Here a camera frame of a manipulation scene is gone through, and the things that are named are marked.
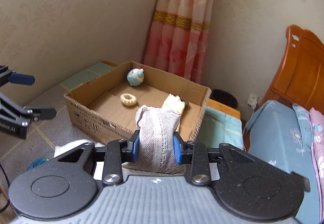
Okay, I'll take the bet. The pink patterned curtain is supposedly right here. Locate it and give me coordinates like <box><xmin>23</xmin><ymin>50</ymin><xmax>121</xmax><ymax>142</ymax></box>
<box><xmin>142</xmin><ymin>0</ymin><xmax>218</xmax><ymax>85</ymax></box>

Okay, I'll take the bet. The blue tassel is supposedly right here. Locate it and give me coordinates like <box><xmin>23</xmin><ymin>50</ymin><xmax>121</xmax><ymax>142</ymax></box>
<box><xmin>27</xmin><ymin>157</ymin><xmax>48</xmax><ymax>171</ymax></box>

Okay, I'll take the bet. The grey fabric sachet pouch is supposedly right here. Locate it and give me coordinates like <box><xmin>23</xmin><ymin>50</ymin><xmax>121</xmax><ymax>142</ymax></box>
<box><xmin>121</xmin><ymin>105</ymin><xmax>186</xmax><ymax>174</ymax></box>

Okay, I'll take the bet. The cardboard box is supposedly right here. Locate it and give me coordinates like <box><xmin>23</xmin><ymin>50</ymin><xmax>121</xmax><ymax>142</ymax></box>
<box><xmin>64</xmin><ymin>61</ymin><xmax>212</xmax><ymax>146</ymax></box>

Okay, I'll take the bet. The black waste bin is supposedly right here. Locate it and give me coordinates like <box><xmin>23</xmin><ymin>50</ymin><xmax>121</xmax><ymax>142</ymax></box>
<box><xmin>210</xmin><ymin>89</ymin><xmax>239</xmax><ymax>110</ymax></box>

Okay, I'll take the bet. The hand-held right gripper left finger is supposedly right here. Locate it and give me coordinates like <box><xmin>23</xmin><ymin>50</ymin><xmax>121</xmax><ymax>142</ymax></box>
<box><xmin>54</xmin><ymin>130</ymin><xmax>140</xmax><ymax>186</ymax></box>

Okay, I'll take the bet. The blue floral bedsheet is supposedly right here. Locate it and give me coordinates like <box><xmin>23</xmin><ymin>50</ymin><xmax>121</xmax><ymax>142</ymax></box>
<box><xmin>247</xmin><ymin>100</ymin><xmax>322</xmax><ymax>224</ymax></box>

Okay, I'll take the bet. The blue round plush toy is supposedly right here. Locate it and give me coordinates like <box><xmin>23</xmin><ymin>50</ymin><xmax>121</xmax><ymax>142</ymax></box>
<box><xmin>127</xmin><ymin>68</ymin><xmax>145</xmax><ymax>87</ymax></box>

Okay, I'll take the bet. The yellow lens cloth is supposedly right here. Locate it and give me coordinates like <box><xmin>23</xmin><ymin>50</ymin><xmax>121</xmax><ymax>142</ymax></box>
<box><xmin>162</xmin><ymin>94</ymin><xmax>185</xmax><ymax>131</ymax></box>

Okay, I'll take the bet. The black cable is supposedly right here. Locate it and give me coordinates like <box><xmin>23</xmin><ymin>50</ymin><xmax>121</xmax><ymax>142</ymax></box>
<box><xmin>0</xmin><ymin>163</ymin><xmax>11</xmax><ymax>214</ymax></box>

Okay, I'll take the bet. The cream knitted ring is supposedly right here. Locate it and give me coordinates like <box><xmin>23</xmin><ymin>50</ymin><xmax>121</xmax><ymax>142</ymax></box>
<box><xmin>120</xmin><ymin>93</ymin><xmax>137</xmax><ymax>106</ymax></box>

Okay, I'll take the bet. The white charging cable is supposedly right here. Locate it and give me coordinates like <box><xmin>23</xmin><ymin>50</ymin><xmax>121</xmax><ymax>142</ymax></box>
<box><xmin>242</xmin><ymin>106</ymin><xmax>255</xmax><ymax>136</ymax></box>

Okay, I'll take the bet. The pink floral pillow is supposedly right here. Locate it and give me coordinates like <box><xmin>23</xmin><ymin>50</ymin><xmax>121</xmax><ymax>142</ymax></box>
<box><xmin>309</xmin><ymin>107</ymin><xmax>324</xmax><ymax>190</ymax></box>

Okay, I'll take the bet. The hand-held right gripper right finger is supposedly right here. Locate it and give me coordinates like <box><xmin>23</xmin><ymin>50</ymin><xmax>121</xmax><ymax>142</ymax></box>
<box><xmin>173</xmin><ymin>131</ymin><xmax>256</xmax><ymax>186</ymax></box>

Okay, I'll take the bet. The grey plaid blanket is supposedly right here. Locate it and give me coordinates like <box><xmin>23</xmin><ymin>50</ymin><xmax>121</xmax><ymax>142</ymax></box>
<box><xmin>0</xmin><ymin>85</ymin><xmax>107</xmax><ymax>214</ymax></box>

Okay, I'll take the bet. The white folded cloth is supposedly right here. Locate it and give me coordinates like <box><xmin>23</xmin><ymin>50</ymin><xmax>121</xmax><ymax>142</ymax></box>
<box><xmin>54</xmin><ymin>139</ymin><xmax>105</xmax><ymax>180</ymax></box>

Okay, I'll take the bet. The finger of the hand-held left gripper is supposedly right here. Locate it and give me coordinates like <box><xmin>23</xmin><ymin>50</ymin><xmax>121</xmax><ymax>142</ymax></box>
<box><xmin>0</xmin><ymin>92</ymin><xmax>57</xmax><ymax>123</ymax></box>
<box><xmin>0</xmin><ymin>65</ymin><xmax>35</xmax><ymax>86</ymax></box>

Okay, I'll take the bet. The blue floral pillow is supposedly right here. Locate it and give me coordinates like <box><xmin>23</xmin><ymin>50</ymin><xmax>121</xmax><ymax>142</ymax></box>
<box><xmin>292</xmin><ymin>103</ymin><xmax>316</xmax><ymax>154</ymax></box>

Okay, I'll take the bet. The white wall charger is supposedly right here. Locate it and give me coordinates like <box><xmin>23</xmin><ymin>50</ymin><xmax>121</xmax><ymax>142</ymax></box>
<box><xmin>247</xmin><ymin>94</ymin><xmax>259</xmax><ymax>110</ymax></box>

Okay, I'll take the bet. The wooden headboard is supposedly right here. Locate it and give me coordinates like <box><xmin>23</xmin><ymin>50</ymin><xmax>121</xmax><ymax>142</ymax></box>
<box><xmin>261</xmin><ymin>25</ymin><xmax>324</xmax><ymax>118</ymax></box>

